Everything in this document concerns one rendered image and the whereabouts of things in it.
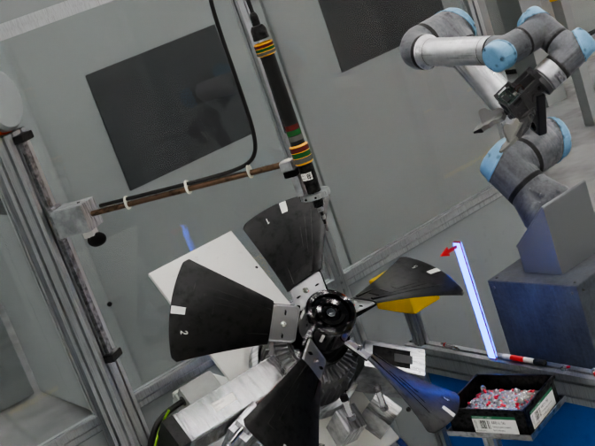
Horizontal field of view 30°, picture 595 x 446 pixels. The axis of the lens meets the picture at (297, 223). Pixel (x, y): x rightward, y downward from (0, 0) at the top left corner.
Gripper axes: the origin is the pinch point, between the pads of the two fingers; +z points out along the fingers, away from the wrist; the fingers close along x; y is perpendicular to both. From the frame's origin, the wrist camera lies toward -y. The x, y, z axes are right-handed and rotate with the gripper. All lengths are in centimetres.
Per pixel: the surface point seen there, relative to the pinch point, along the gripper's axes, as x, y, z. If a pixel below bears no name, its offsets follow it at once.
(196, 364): -33, -12, 99
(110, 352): -19, 22, 106
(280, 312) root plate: 19, 24, 64
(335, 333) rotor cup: 30, 18, 58
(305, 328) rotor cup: 24, 20, 62
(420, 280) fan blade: 18.1, 0.1, 36.5
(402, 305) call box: -6, -25, 45
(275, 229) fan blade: -4, 24, 53
